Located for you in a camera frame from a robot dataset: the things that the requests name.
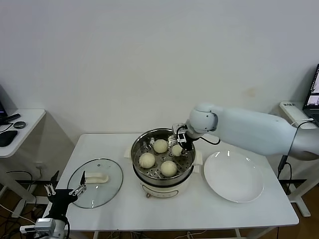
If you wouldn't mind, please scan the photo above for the white floor cable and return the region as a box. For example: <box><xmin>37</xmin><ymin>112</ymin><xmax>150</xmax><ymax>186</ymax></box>
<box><xmin>0</xmin><ymin>204</ymin><xmax>35</xmax><ymax>226</ymax></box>

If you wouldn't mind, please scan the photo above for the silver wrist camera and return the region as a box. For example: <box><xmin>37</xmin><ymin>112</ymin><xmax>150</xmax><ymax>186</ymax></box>
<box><xmin>19</xmin><ymin>218</ymin><xmax>55</xmax><ymax>236</ymax></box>
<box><xmin>172</xmin><ymin>122</ymin><xmax>188</xmax><ymax>144</ymax></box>

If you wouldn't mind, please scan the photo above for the black floor cable loop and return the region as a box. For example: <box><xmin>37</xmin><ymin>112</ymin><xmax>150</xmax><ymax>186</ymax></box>
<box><xmin>6</xmin><ymin>170</ymin><xmax>34</xmax><ymax>186</ymax></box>

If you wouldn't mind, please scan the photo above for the white wall outlet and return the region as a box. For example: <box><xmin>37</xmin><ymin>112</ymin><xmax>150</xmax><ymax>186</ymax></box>
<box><xmin>33</xmin><ymin>161</ymin><xmax>45</xmax><ymax>179</ymax></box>

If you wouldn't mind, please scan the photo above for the white laptop cable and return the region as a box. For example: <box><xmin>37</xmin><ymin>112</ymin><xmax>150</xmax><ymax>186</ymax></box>
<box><xmin>293</xmin><ymin>119</ymin><xmax>314</xmax><ymax>127</ymax></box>

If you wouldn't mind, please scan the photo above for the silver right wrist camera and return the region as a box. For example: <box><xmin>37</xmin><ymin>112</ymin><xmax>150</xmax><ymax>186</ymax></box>
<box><xmin>172</xmin><ymin>122</ymin><xmax>188</xmax><ymax>144</ymax></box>

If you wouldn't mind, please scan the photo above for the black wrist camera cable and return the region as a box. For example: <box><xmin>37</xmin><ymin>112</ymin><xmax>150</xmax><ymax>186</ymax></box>
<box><xmin>196</xmin><ymin>135</ymin><xmax>221</xmax><ymax>145</ymax></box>

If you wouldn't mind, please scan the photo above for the black computer mouse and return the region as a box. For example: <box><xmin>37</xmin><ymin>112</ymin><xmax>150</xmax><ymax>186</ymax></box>
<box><xmin>0</xmin><ymin>130</ymin><xmax>19</xmax><ymax>147</ymax></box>

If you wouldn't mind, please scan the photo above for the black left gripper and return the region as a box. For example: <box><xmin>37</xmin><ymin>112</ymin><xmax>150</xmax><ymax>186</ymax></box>
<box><xmin>44</xmin><ymin>170</ymin><xmax>88</xmax><ymax>220</ymax></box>

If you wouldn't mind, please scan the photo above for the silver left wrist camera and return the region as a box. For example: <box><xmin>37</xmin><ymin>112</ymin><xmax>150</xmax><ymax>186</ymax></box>
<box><xmin>19</xmin><ymin>218</ymin><xmax>55</xmax><ymax>236</ymax></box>

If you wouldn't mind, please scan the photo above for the glass lid with cream handle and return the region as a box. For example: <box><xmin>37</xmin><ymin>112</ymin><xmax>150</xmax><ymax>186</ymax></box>
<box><xmin>66</xmin><ymin>158</ymin><xmax>124</xmax><ymax>209</ymax></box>

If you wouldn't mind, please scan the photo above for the black bar remote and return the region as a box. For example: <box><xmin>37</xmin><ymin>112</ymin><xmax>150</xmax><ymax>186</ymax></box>
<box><xmin>3</xmin><ymin>114</ymin><xmax>21</xmax><ymax>123</ymax></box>

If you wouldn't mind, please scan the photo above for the white round plate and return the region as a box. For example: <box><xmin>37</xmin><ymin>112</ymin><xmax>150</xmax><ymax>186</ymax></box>
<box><xmin>203</xmin><ymin>150</ymin><xmax>265</xmax><ymax>203</ymax></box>

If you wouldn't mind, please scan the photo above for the stainless steel steamer basket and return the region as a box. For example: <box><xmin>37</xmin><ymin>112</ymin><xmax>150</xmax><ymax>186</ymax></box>
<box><xmin>124</xmin><ymin>128</ymin><xmax>204</xmax><ymax>187</ymax></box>

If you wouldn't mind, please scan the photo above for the cream electric cooking pot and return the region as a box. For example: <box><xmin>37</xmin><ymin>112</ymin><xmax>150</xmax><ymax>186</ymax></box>
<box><xmin>133</xmin><ymin>164</ymin><xmax>200</xmax><ymax>200</ymax></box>

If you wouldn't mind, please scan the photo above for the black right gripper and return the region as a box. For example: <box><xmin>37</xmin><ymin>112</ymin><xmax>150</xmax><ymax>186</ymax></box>
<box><xmin>167</xmin><ymin>131</ymin><xmax>197</xmax><ymax>157</ymax></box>

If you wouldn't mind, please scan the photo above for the open black laptop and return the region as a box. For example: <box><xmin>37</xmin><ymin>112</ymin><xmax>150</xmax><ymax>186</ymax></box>
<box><xmin>302</xmin><ymin>63</ymin><xmax>319</xmax><ymax>120</ymax></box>

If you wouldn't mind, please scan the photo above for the white side desk with mouse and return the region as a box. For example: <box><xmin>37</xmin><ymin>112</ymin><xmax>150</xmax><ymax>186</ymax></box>
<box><xmin>0</xmin><ymin>109</ymin><xmax>47</xmax><ymax>219</ymax></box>

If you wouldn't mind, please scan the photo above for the white steamed baozi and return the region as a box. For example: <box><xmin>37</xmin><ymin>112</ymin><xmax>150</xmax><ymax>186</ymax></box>
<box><xmin>153</xmin><ymin>139</ymin><xmax>169</xmax><ymax>154</ymax></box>
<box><xmin>160</xmin><ymin>160</ymin><xmax>178</xmax><ymax>177</ymax></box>
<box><xmin>171</xmin><ymin>144</ymin><xmax>183</xmax><ymax>157</ymax></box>
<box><xmin>139</xmin><ymin>152</ymin><xmax>156</xmax><ymax>169</ymax></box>

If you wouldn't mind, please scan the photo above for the black monitor with purple glow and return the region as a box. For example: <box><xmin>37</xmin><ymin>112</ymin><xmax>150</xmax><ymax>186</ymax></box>
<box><xmin>0</xmin><ymin>83</ymin><xmax>9</xmax><ymax>125</ymax></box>

